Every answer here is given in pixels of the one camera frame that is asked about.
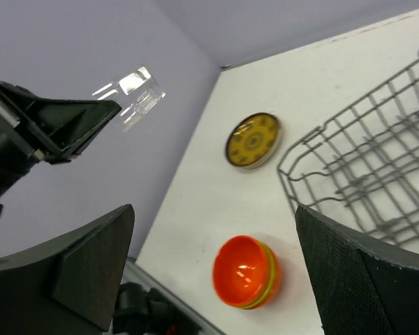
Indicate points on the clear glass cup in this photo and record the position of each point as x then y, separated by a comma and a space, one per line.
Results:
136, 93

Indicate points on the orange bowl front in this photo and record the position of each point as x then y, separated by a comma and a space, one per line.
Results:
274, 284

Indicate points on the grey wire dish rack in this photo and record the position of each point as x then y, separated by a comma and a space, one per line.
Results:
361, 166

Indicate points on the yellow patterned plate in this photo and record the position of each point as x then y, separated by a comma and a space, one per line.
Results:
253, 141

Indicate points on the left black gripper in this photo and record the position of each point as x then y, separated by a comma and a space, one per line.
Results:
35, 129

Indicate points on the orange bowl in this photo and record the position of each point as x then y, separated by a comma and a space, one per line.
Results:
240, 271
274, 284

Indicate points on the yellow-green bowl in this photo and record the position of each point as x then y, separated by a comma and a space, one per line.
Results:
267, 293

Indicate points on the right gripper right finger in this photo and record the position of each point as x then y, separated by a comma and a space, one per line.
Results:
362, 285

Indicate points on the orange bowl back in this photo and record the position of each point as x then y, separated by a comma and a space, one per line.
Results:
240, 271

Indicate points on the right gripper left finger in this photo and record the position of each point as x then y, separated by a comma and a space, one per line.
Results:
69, 284

